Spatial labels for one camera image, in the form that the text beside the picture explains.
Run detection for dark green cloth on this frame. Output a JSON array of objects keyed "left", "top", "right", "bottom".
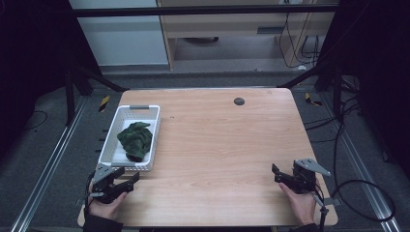
[{"left": 116, "top": 121, "right": 154, "bottom": 162}]

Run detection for black floor cables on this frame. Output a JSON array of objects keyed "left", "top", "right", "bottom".
[{"left": 304, "top": 75, "right": 366, "bottom": 201}]

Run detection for black hanging desk cables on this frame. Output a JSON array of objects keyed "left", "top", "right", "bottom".
[{"left": 278, "top": 12, "right": 321, "bottom": 71}]

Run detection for aluminium floor rail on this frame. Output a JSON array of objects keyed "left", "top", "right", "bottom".
[
  {"left": 320, "top": 92, "right": 403, "bottom": 232},
  {"left": 9, "top": 96, "right": 89, "bottom": 232}
]

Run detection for thin black floor cable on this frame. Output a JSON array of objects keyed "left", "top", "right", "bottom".
[{"left": 24, "top": 109, "right": 49, "bottom": 131}]

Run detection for white cabinet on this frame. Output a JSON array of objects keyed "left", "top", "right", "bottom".
[{"left": 69, "top": 0, "right": 169, "bottom": 68}]

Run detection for person's left hand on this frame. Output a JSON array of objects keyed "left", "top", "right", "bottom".
[{"left": 88, "top": 190, "right": 129, "bottom": 221}]

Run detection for black looped gripper cable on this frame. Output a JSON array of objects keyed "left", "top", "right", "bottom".
[{"left": 313, "top": 179, "right": 396, "bottom": 223}]

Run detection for light wooden desk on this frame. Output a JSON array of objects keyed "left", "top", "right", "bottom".
[{"left": 156, "top": 0, "right": 340, "bottom": 71}]

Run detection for black curtain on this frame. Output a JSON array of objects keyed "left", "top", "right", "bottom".
[
  {"left": 317, "top": 0, "right": 410, "bottom": 180},
  {"left": 0, "top": 0, "right": 102, "bottom": 160}
]

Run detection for white perforated plastic basket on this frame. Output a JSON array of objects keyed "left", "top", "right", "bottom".
[{"left": 98, "top": 104, "right": 161, "bottom": 172}]

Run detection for black metal stand legs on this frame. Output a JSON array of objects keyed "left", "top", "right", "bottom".
[
  {"left": 278, "top": 60, "right": 344, "bottom": 121},
  {"left": 63, "top": 65, "right": 131, "bottom": 128}
]

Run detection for black horizontal frame bar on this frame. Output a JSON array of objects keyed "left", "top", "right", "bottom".
[{"left": 72, "top": 4, "right": 340, "bottom": 18}]

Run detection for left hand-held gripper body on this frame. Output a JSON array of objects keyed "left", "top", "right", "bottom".
[{"left": 87, "top": 162, "right": 130, "bottom": 205}]

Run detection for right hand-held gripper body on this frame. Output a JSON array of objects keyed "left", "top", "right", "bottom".
[{"left": 290, "top": 158, "right": 333, "bottom": 195}]

